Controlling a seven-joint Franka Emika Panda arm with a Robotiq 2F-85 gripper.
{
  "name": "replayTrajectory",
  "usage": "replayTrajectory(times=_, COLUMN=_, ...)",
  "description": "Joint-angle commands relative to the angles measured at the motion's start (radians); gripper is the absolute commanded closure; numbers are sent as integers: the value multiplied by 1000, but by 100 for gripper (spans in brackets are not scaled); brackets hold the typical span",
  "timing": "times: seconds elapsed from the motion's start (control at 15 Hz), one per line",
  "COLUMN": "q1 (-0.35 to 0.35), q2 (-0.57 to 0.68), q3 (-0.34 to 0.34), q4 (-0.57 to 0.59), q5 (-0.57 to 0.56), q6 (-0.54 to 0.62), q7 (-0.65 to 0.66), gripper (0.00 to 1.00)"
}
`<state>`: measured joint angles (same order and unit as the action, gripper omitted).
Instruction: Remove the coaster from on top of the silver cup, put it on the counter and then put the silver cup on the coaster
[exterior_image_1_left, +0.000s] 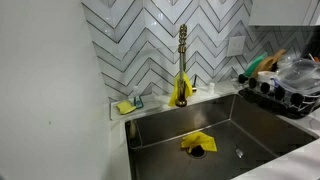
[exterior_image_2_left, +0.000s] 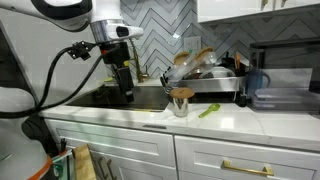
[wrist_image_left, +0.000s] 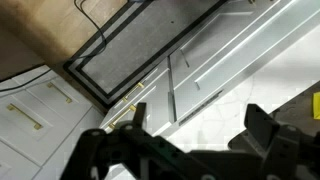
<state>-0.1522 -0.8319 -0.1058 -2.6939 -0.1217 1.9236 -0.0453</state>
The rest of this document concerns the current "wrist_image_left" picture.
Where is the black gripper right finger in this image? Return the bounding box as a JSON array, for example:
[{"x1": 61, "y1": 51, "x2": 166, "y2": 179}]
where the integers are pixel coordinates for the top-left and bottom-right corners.
[{"x1": 244, "y1": 104, "x2": 280, "y2": 150}]

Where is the yellow cloth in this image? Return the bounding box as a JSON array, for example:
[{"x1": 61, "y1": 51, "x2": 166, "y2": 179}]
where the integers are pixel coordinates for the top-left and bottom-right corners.
[{"x1": 313, "y1": 92, "x2": 320, "y2": 120}]

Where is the white cabinet drawer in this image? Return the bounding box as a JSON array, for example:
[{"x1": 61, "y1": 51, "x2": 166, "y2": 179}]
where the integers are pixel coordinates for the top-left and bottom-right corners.
[{"x1": 100, "y1": 59, "x2": 173, "y2": 135}]

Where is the white cabinet door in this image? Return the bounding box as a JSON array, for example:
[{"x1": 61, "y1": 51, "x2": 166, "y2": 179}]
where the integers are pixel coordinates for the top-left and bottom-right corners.
[{"x1": 170, "y1": 0, "x2": 320, "y2": 121}]

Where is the grey black-bordered floor mat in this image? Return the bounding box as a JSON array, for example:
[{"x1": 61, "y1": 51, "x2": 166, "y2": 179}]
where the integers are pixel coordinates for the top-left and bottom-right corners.
[{"x1": 64, "y1": 0, "x2": 227, "y2": 108}]

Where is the black floor cable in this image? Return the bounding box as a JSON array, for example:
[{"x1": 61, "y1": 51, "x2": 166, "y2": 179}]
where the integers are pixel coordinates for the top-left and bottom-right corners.
[{"x1": 0, "y1": 0, "x2": 108, "y2": 93}]

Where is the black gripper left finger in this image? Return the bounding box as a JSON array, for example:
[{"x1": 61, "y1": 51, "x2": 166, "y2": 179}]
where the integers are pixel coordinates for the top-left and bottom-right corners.
[{"x1": 133, "y1": 102, "x2": 147, "y2": 127}]

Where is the gold drawer handle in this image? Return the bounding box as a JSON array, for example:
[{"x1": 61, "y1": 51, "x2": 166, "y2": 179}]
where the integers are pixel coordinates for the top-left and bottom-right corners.
[
  {"x1": 108, "y1": 104, "x2": 136, "y2": 129},
  {"x1": 7, "y1": 103, "x2": 43, "y2": 130},
  {"x1": 47, "y1": 82, "x2": 73, "y2": 104},
  {"x1": 122, "y1": 82, "x2": 145, "y2": 102}
]

